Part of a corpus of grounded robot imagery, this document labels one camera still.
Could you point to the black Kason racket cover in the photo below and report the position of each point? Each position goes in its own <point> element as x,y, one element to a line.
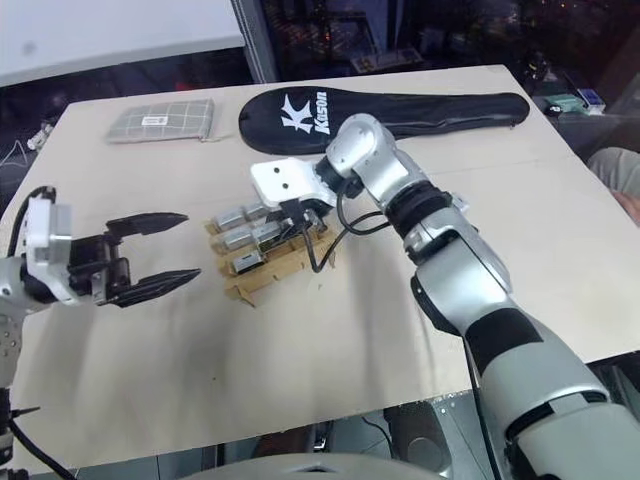
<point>400,117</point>

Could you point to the silver batteries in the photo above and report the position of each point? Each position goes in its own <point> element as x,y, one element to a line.
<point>265,235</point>

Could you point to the blue and white box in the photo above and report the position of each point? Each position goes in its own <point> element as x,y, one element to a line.
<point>591,97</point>

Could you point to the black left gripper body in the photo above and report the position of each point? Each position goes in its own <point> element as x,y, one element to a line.
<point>97,267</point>

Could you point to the grey checked fabric pouch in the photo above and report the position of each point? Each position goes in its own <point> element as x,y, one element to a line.
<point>162,119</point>

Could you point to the grey metal post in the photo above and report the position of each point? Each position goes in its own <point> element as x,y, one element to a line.
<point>255,40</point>

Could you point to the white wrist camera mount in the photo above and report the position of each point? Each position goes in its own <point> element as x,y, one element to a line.
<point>285,177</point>
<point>44,235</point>

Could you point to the person in grey clothes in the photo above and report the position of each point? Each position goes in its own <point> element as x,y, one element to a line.
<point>617,172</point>

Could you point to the dark rounded shape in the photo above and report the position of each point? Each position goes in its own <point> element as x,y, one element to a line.
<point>420,440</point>

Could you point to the silver robot body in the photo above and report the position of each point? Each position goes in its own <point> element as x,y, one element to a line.
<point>310,467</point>

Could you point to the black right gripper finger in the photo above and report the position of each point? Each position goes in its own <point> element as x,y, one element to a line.
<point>281,222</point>

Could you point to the white board panel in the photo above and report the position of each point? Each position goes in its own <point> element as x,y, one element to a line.
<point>115,35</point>

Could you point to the green electronic part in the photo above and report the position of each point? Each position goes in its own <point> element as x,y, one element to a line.
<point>564,104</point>

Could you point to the small silver camera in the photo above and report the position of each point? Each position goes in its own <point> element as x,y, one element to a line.
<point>248,262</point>
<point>257,210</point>
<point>239,240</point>
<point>229,219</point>

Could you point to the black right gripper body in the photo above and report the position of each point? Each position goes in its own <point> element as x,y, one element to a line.
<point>304,212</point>

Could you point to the compartment tray with parts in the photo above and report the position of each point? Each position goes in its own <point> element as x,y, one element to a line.
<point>385,59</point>

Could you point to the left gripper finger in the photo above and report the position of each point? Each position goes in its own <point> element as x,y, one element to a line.
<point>147,222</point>
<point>160,282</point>

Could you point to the cardboard divider tray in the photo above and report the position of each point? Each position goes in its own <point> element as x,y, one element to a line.
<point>280,270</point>

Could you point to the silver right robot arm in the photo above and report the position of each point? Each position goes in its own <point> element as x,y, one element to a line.
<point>450,260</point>

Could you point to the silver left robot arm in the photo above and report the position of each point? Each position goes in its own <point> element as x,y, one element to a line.
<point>9,320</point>

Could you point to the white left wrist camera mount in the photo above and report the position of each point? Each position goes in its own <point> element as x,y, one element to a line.
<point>44,235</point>

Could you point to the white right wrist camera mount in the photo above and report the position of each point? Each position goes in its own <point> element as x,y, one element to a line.
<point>285,177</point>

